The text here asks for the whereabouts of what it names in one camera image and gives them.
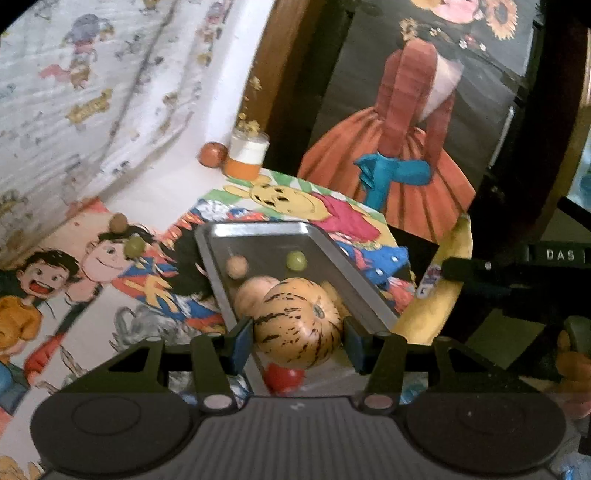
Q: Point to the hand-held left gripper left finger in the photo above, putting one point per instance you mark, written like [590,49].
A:
[241,346]

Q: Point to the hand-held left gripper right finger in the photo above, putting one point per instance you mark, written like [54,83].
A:
[356,346]

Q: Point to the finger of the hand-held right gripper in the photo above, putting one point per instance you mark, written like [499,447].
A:
[480,270]

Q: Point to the yellow banana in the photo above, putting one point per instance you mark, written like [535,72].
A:
[445,244]

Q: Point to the peach coloured fruit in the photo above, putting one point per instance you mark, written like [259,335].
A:
[251,295]

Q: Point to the red cherry tomato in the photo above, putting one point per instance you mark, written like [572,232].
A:
[282,377]

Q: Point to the striped yellow melon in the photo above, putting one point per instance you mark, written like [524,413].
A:
[298,330]

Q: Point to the small brown round fruit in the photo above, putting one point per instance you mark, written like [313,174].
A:
[117,223]
[236,266]

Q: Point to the small green round fruit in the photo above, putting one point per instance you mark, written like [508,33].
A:
[135,245]
[296,261]

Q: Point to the metal tray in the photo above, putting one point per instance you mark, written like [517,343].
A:
[272,244]

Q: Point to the person's right hand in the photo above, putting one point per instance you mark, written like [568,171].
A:
[575,364]

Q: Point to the bear cartoon print sheet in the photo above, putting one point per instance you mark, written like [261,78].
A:
[332,212]

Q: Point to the white and orange jar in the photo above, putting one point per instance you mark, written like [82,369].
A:
[247,154]

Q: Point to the small orange apple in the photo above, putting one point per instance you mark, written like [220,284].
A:
[212,154]

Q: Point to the children cartoon print sheet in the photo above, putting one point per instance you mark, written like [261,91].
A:
[55,286]

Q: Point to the yellow dried flower sprig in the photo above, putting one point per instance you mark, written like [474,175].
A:
[251,124]

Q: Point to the white cartoon printed blanket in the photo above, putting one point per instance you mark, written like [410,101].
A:
[92,101]

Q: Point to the wall poster orange dress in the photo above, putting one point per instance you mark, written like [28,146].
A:
[415,120]

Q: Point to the brown wooden frame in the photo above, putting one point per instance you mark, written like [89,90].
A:
[281,78]

